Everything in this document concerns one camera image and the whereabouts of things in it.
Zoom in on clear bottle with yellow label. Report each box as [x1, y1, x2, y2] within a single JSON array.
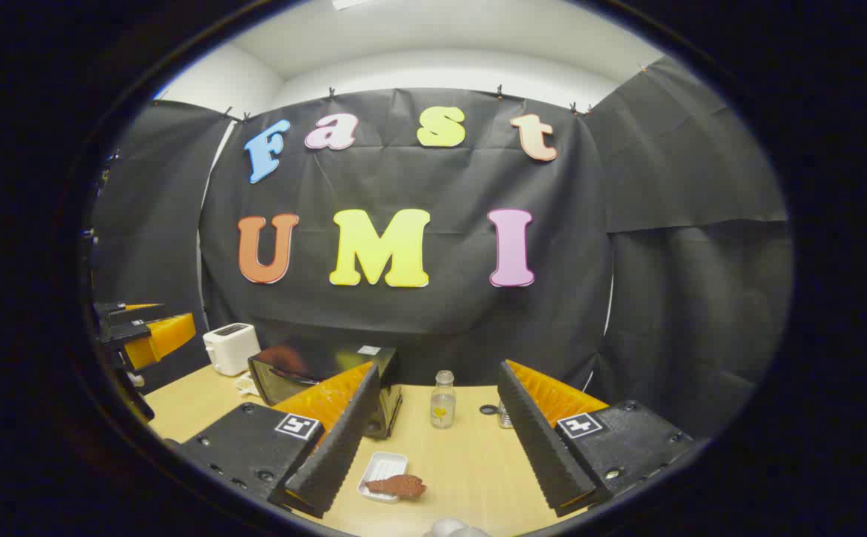
[[430, 370, 457, 430]]

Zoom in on white toaster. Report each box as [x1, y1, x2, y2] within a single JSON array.
[[203, 323, 262, 377]]

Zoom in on black electric oven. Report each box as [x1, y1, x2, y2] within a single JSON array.
[[248, 345, 404, 439]]

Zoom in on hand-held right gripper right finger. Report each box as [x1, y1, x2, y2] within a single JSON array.
[[497, 359, 696, 518]]

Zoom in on white plastic tray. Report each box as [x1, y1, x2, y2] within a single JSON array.
[[356, 451, 409, 504]]

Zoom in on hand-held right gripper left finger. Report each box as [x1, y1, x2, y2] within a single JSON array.
[[178, 362, 382, 519]]

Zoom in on brown meat piece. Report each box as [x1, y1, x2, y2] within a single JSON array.
[[365, 474, 427, 500]]

